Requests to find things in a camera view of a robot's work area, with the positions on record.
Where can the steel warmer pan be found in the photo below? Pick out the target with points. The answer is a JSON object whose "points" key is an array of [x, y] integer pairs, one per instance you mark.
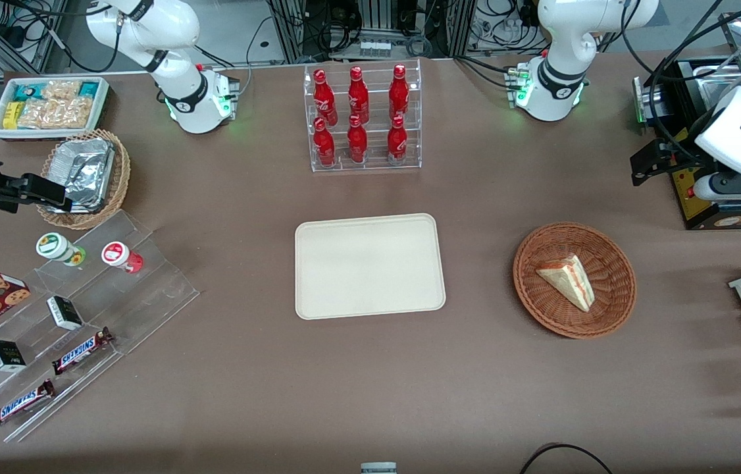
{"points": [[719, 85]]}

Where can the aluminium frame rack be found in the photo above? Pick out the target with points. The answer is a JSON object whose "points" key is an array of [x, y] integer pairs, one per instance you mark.
{"points": [[291, 29]]}

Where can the silver foil packet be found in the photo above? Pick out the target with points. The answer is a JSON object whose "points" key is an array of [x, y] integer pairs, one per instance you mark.
{"points": [[84, 168]]}

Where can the red lid white cup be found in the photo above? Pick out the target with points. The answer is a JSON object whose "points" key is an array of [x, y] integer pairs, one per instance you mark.
{"points": [[117, 255]]}

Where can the large clear cracker bag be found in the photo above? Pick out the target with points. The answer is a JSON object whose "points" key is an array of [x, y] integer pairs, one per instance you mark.
{"points": [[54, 114]]}

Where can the small clear cracker bag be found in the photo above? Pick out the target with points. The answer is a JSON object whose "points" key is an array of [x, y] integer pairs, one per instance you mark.
{"points": [[61, 90]]}

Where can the light tan wicker basket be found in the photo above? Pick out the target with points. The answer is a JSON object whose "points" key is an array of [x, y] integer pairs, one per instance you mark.
{"points": [[122, 171]]}

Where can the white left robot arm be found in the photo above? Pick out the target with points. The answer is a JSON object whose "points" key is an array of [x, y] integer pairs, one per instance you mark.
{"points": [[555, 82]]}

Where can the black food warmer machine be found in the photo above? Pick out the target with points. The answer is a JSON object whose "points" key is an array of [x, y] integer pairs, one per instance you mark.
{"points": [[699, 210]]}

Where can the beige plastic tray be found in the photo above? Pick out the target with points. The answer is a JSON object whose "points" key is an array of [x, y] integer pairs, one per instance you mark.
{"points": [[370, 266]]}

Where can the clear acrylic stepped display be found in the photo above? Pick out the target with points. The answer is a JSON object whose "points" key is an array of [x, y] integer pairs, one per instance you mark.
{"points": [[147, 289]]}

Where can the white power strip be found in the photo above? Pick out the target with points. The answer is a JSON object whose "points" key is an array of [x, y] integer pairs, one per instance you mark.
{"points": [[374, 48]]}

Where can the clear acrylic bottle rack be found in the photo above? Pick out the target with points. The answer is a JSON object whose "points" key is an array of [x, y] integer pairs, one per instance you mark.
{"points": [[374, 141]]}

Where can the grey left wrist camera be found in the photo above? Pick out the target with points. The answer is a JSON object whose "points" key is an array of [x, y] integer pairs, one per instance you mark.
{"points": [[713, 189]]}

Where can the brown round wicker basket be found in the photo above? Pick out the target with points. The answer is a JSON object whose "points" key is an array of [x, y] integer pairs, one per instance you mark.
{"points": [[611, 263]]}

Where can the small black white box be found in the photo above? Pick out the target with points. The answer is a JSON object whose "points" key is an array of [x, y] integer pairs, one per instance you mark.
{"points": [[5, 355], [64, 313]]}

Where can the green lid white cup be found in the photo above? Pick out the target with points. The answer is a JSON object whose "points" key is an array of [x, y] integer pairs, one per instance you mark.
{"points": [[53, 246]]}

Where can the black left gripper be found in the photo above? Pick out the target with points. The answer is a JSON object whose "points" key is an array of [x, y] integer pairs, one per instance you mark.
{"points": [[681, 149]]}

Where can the teal snack packet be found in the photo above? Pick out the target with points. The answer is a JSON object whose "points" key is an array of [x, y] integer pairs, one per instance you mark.
{"points": [[89, 89], [25, 92]]}

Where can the yellow snack packet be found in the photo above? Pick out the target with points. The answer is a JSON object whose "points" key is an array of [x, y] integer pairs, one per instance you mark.
{"points": [[12, 116]]}

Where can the triangle sandwich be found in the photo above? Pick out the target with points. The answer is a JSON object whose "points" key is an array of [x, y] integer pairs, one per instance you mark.
{"points": [[568, 282]]}

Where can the red cola bottle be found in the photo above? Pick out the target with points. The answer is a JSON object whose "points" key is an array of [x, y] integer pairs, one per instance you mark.
{"points": [[399, 93], [324, 146], [325, 99], [357, 143], [358, 97], [397, 143]]}

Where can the brown Snickers bar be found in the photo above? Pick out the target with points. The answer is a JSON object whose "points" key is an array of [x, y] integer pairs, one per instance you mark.
{"points": [[20, 403], [81, 351]]}

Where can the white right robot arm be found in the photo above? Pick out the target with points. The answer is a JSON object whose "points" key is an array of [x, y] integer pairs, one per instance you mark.
{"points": [[196, 99]]}

